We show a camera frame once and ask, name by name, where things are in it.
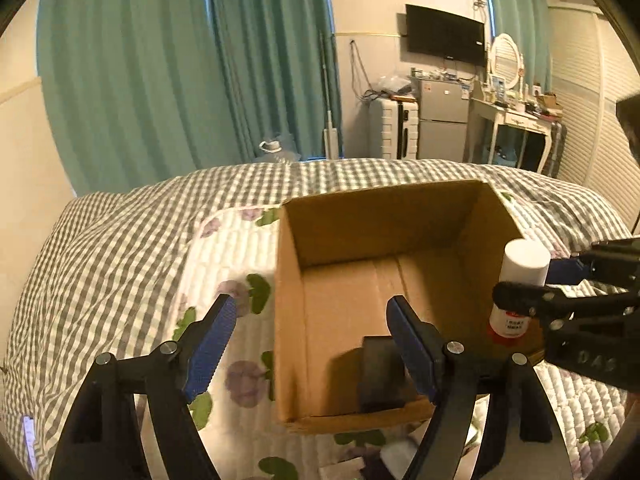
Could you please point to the grey checkered bedspread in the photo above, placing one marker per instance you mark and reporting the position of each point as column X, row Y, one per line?
column 107, row 277

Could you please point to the black wall television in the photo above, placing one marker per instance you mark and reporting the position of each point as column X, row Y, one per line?
column 445, row 35

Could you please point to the silver mini fridge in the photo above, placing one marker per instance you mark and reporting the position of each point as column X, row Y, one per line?
column 443, row 120

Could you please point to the white louvered wardrobe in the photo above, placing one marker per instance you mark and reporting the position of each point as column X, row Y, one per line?
column 590, row 71

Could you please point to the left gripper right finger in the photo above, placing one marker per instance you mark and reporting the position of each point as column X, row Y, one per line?
column 522, row 438

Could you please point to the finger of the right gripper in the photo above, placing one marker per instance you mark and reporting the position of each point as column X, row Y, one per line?
column 567, row 271
column 533, row 301

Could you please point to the large teal curtain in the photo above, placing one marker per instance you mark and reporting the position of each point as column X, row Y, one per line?
column 139, row 91

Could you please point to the smartphone with lit screen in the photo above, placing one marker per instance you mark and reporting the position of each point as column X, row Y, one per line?
column 30, row 440

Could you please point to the white rounded case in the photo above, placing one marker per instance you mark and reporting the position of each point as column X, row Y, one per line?
column 397, row 456

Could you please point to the oval vanity mirror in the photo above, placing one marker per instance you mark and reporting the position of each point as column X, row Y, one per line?
column 505, row 61

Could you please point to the white red spray bottle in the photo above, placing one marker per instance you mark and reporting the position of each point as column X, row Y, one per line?
column 525, row 264

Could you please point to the black power adapter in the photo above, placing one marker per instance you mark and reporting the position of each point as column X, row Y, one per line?
column 384, row 382

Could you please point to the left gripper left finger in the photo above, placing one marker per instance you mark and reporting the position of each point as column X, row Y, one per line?
column 101, row 436

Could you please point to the white dressing table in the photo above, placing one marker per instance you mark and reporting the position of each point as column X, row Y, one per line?
column 498, row 135

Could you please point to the clear water jug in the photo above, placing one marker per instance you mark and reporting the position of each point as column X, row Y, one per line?
column 280, row 149

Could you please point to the white upright mop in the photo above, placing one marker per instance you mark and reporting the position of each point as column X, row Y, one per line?
column 330, row 136

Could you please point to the teal curtain by wardrobe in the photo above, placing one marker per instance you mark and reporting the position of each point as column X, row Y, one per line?
column 528, row 24

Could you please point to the white floral quilted mat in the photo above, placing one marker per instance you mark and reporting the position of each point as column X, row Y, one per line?
column 311, row 279

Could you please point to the white suitcase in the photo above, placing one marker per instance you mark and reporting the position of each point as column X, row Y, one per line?
column 393, row 128

